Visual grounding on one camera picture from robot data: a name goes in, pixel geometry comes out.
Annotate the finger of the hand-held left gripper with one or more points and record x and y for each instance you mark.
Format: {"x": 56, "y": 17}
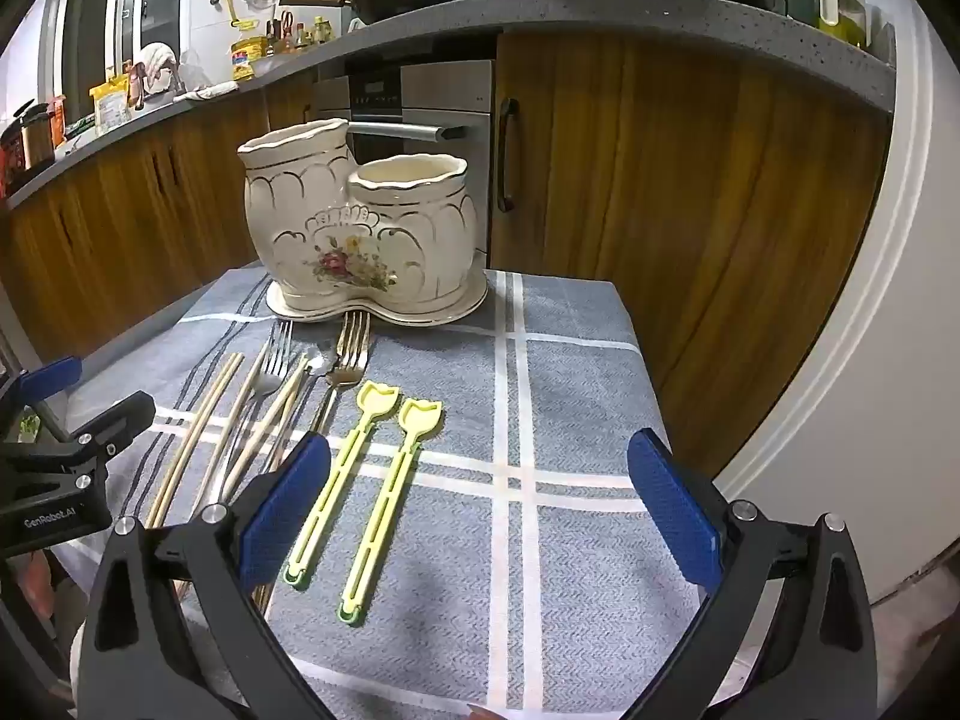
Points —
{"x": 52, "y": 377}
{"x": 124, "y": 416}

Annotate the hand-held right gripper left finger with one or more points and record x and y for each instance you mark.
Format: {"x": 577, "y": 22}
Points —
{"x": 285, "y": 517}

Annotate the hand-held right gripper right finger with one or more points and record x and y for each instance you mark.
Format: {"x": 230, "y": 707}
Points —
{"x": 675, "y": 510}

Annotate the wooden chopstick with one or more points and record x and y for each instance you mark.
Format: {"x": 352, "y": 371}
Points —
{"x": 289, "y": 394}
{"x": 225, "y": 439}
{"x": 195, "y": 442}

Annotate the yellow plastic tulip utensil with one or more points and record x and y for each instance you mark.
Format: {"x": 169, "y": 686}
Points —
{"x": 420, "y": 420}
{"x": 375, "y": 399}

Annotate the gold fork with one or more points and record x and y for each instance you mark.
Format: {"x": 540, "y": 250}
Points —
{"x": 354, "y": 341}

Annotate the cream floral ceramic utensil holder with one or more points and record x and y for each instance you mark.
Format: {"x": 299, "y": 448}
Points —
{"x": 330, "y": 217}

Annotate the grey plaid tablecloth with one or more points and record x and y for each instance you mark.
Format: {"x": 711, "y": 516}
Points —
{"x": 585, "y": 390}

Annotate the wooden kitchen cabinet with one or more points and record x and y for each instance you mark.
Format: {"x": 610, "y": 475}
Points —
{"x": 112, "y": 225}
{"x": 675, "y": 202}

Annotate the dark red pressure cooker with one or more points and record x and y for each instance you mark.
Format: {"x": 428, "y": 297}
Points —
{"x": 36, "y": 139}

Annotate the cream ceramic drip tray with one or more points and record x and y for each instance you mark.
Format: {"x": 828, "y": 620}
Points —
{"x": 450, "y": 309}

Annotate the yellow food bag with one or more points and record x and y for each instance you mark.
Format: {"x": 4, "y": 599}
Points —
{"x": 112, "y": 101}

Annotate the white cloth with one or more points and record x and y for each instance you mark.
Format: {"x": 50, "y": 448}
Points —
{"x": 157, "y": 64}

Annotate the yellow labelled bottle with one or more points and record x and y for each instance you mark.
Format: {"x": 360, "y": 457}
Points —
{"x": 244, "y": 60}

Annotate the kitchen window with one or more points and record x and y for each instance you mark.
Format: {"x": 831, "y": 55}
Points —
{"x": 127, "y": 7}

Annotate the row of seasoning bottles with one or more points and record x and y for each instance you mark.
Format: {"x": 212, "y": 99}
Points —
{"x": 300, "y": 34}

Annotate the stainless steel built-in oven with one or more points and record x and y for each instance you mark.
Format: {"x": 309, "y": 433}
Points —
{"x": 450, "y": 97}

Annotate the grey speckled countertop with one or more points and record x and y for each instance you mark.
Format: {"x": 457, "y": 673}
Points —
{"x": 600, "y": 22}

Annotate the white door frame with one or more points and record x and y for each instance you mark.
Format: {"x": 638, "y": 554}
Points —
{"x": 885, "y": 390}

